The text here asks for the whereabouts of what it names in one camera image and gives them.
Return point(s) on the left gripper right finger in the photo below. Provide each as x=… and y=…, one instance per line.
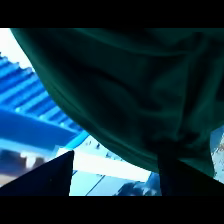
x=186, y=183

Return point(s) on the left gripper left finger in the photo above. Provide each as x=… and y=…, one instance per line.
x=50, y=180

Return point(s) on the dark green garment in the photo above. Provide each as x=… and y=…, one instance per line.
x=133, y=90

